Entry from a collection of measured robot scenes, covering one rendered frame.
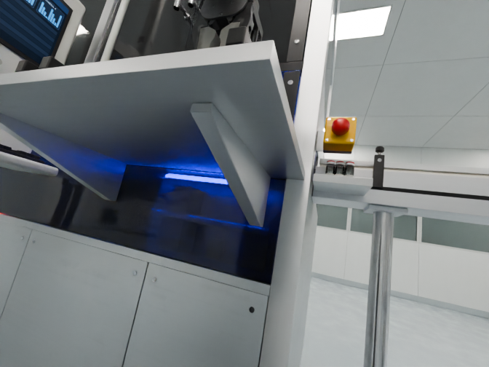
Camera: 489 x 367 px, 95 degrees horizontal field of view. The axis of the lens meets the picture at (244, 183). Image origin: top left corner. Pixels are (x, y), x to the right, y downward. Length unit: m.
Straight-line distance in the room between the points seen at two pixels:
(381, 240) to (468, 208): 0.20
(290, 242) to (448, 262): 5.11
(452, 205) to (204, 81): 0.64
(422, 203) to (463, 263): 4.97
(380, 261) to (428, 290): 4.80
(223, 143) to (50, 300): 0.84
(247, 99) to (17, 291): 1.06
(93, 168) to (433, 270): 5.36
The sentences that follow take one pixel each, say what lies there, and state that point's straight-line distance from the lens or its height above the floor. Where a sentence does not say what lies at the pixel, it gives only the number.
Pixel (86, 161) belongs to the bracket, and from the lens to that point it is 0.77.
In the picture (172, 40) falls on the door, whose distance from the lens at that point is 1.05.
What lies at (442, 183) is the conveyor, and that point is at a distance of 0.74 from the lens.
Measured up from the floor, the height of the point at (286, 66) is 1.19.
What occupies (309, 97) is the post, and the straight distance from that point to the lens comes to 0.67.
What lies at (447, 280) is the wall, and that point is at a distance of 5.58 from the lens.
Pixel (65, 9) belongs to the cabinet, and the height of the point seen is 1.45.
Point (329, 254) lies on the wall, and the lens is 5.16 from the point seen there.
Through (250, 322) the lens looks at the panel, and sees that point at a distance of 0.61.
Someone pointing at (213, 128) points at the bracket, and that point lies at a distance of 0.31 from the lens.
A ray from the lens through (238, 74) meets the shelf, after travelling 0.24.
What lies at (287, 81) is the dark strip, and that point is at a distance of 0.71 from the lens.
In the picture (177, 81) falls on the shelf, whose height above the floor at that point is 0.86.
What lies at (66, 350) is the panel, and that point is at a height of 0.28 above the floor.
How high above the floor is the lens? 0.72
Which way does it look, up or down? 11 degrees up
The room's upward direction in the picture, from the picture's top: 10 degrees clockwise
